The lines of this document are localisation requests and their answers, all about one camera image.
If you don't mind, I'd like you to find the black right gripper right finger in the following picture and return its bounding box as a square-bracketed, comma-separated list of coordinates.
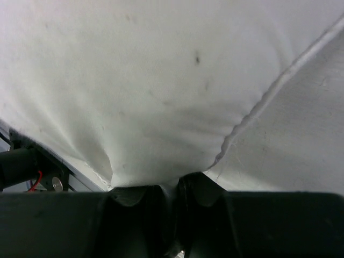
[178, 173, 343, 257]

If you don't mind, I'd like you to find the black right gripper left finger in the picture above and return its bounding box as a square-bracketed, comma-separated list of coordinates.
[1, 187, 167, 257]

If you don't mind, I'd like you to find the white pillow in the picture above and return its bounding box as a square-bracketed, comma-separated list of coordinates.
[1, 1, 343, 187]

